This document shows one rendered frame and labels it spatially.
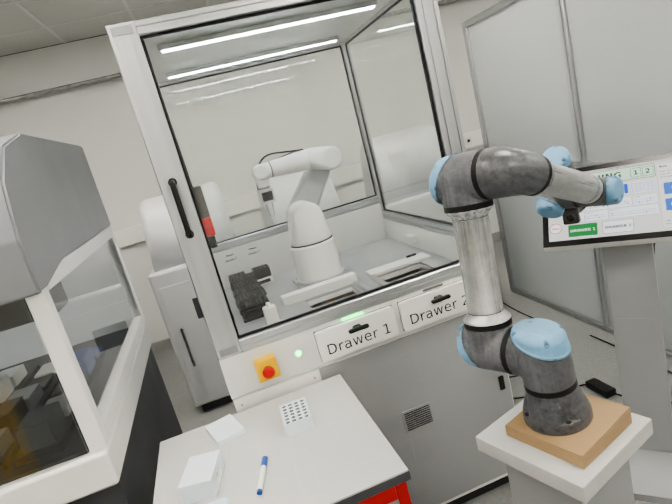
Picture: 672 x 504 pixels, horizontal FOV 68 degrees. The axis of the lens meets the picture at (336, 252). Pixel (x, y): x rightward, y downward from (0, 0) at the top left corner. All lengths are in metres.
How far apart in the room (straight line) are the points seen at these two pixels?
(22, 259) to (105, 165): 3.50
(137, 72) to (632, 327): 1.91
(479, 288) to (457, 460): 1.06
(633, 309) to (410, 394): 0.89
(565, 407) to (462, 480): 1.03
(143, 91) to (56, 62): 3.42
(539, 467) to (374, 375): 0.77
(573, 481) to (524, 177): 0.63
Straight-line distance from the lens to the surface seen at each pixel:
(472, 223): 1.20
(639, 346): 2.24
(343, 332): 1.74
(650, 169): 2.06
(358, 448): 1.40
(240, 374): 1.73
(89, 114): 4.91
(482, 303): 1.25
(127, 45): 1.64
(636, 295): 2.15
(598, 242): 1.96
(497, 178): 1.13
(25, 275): 1.42
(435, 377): 1.96
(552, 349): 1.19
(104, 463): 1.57
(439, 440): 2.08
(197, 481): 1.43
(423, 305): 1.82
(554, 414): 1.26
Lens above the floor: 1.56
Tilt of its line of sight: 13 degrees down
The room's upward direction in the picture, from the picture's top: 15 degrees counter-clockwise
